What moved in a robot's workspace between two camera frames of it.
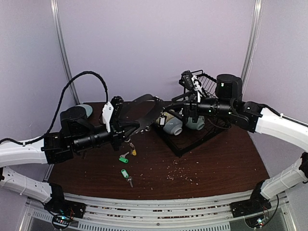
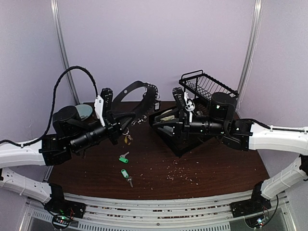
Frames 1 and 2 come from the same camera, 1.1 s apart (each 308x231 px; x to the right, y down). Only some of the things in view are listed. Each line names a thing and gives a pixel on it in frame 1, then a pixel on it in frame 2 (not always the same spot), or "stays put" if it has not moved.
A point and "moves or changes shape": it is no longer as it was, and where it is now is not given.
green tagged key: x=125 y=174 stays put
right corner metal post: x=252 y=44 stays put
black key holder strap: x=144 y=110 moves or changes shape
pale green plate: x=88 y=109 stays put
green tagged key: x=122 y=158 stays put
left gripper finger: x=128 y=128 to x=124 y=119
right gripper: x=192 y=109 to x=182 y=125
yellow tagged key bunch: x=132 y=149 moves or changes shape
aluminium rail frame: x=204 y=213 stays put
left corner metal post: x=54 y=4 stays put
